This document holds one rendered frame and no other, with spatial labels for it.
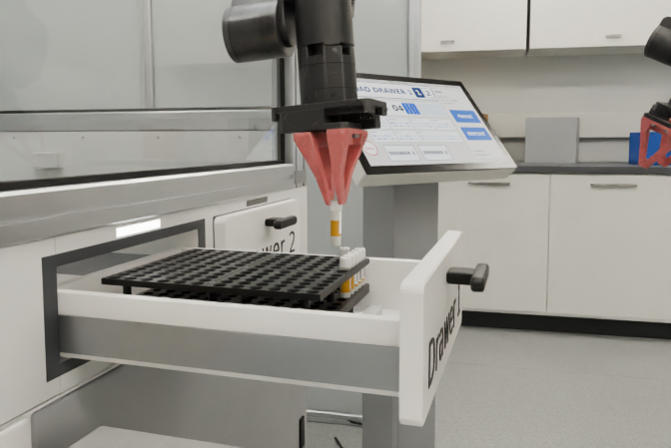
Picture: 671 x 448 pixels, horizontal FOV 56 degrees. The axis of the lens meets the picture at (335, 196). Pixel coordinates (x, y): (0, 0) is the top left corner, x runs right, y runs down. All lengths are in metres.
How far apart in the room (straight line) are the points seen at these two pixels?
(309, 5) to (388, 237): 1.01
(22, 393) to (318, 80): 0.38
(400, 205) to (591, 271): 2.12
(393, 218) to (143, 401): 0.92
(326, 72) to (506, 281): 2.99
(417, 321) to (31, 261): 0.33
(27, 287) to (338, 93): 0.33
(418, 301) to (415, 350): 0.04
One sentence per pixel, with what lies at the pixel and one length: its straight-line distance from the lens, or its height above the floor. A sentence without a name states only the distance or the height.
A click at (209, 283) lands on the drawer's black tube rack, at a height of 0.90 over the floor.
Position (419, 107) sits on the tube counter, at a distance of 1.62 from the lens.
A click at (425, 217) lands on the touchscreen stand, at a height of 0.84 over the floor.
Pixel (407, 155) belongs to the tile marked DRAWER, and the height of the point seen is 1.00.
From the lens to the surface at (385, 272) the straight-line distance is 0.74.
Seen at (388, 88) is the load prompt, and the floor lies 1.16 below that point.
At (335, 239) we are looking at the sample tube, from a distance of 0.63.
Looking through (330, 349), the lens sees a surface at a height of 0.87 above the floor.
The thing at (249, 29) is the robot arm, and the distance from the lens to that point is 0.64.
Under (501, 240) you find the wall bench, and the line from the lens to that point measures 3.49.
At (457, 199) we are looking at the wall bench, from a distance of 3.47.
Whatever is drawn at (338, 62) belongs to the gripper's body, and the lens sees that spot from 0.61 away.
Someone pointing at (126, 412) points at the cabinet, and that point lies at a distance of 0.75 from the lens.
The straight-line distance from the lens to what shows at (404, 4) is 2.24.
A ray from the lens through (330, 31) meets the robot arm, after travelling 0.62.
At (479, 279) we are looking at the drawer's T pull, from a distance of 0.57.
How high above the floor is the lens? 1.03
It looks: 5 degrees down
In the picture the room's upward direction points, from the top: straight up
